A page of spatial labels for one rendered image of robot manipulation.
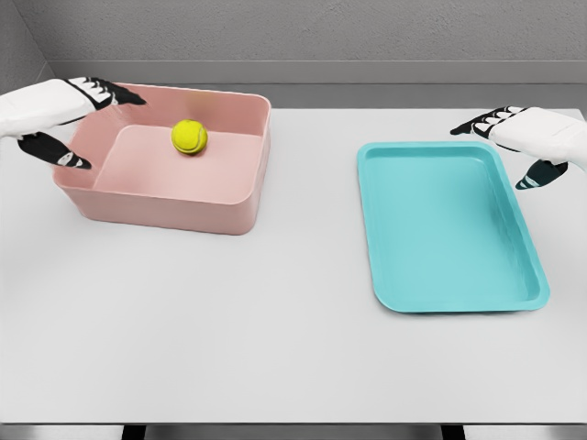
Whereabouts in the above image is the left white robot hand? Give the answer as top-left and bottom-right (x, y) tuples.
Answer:
(0, 76), (149, 171)

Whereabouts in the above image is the blue plastic tray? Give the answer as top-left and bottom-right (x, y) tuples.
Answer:
(356, 140), (550, 315)

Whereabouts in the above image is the pink plastic basket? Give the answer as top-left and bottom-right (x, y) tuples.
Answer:
(50, 82), (272, 237)

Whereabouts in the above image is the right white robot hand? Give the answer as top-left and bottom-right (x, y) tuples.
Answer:
(449, 105), (587, 191)

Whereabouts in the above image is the yellow tennis ball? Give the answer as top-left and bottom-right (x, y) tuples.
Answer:
(171, 118), (209, 156)

